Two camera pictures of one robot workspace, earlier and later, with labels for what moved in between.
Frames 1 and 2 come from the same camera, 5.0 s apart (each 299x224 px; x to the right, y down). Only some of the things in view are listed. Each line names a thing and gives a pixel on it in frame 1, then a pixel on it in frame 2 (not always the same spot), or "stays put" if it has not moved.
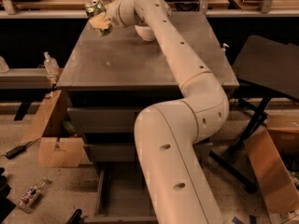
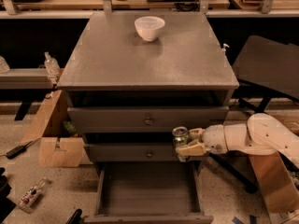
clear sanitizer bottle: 50,65 stays put
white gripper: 113,14 -> 213,139
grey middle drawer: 125,152 stays put
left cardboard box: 55,149 stays put
